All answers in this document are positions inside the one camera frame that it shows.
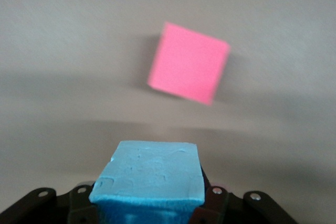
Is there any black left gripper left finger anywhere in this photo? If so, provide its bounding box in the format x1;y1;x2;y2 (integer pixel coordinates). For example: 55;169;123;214
0;181;102;224

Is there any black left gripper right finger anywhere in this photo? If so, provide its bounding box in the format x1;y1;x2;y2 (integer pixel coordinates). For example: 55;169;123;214
190;166;300;224

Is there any blue foam block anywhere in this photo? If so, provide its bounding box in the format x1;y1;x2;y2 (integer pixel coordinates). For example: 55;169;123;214
88;141;205;224

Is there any red foam block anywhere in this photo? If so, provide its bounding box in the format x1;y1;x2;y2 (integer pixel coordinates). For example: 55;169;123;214
146;21;232;106

